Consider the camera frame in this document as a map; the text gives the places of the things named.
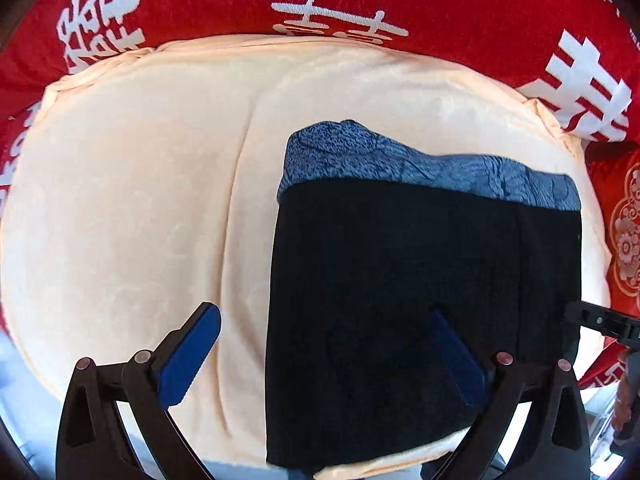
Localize cream padded cushion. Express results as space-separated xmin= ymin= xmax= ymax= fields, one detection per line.
xmin=0 ymin=34 xmax=613 ymax=480

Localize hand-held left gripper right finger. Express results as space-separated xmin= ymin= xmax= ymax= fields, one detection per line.
xmin=429 ymin=309 xmax=591 ymax=480

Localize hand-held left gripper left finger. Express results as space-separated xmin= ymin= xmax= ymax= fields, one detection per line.
xmin=56 ymin=302 xmax=223 ymax=480

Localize black pants with blue waistband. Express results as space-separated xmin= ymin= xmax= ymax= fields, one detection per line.
xmin=265 ymin=119 xmax=584 ymax=479

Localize red floral embroidered pillow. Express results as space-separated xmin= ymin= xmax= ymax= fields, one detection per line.
xmin=584 ymin=141 xmax=640 ymax=317

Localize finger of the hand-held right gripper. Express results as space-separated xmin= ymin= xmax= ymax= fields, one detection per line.
xmin=564 ymin=300 xmax=640 ymax=347

